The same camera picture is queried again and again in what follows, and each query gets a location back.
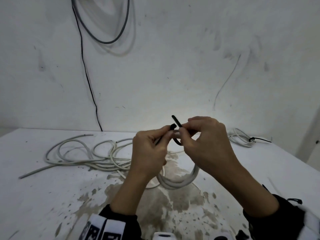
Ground tangle of white cables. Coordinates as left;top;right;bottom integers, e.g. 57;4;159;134
19;133;185;179

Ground person's right hand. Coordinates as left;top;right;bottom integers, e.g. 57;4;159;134
179;116;242;183

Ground thick white cable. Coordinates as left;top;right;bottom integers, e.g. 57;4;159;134
228;128;256;148

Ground black left wrist strap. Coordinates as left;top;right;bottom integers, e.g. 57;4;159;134
82;204;142;240

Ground person's right forearm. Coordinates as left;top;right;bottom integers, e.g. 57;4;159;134
217;163;279;218

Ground white vertical pipe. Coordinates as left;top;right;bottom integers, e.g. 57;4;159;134
296;107;320;164

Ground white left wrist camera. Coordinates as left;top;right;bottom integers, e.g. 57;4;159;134
152;232;175;240

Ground thin white cable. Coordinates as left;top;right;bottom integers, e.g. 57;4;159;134
150;130;200;190

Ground black wrist strap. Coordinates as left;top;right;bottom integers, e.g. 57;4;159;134
82;204;142;240
243;194;320;240

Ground black right wrist strap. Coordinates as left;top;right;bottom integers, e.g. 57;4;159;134
243;194;320;240

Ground person's left hand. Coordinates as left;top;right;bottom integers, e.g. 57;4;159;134
129;125;177;182

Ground person's left forearm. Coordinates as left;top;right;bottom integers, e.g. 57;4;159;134
110;170;153;215

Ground thin black wall wire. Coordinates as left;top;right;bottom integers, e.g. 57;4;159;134
72;5;103;132

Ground grey coiled wall cable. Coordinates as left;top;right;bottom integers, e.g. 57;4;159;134
71;0;130;45

